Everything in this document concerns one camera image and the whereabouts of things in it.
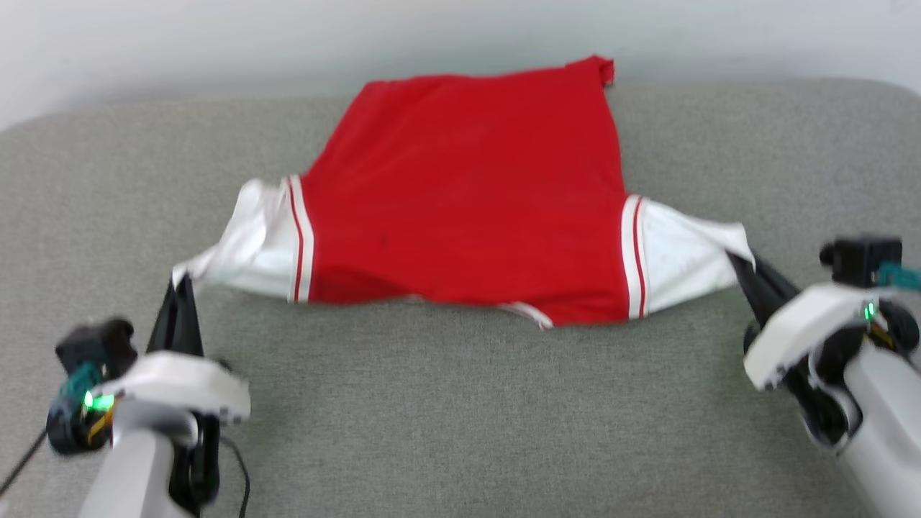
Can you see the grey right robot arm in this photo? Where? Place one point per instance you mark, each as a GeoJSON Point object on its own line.
{"type": "Point", "coordinates": [885, 424]}

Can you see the red shirt with white sleeves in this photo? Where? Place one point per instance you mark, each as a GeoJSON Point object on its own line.
{"type": "Point", "coordinates": [468, 208]}

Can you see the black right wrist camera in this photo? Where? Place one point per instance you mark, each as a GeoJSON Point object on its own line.
{"type": "Point", "coordinates": [860, 260]}

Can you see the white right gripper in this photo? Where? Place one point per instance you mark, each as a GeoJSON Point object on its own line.
{"type": "Point", "coordinates": [799, 331]}

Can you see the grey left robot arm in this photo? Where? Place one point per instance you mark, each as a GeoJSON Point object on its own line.
{"type": "Point", "coordinates": [129, 475]}

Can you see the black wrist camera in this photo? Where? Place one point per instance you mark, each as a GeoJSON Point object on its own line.
{"type": "Point", "coordinates": [93, 349]}
{"type": "Point", "coordinates": [860, 260]}

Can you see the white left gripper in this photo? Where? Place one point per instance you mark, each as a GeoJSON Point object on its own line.
{"type": "Point", "coordinates": [180, 388]}

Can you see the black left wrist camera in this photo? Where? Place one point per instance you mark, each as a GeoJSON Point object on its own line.
{"type": "Point", "coordinates": [93, 349]}

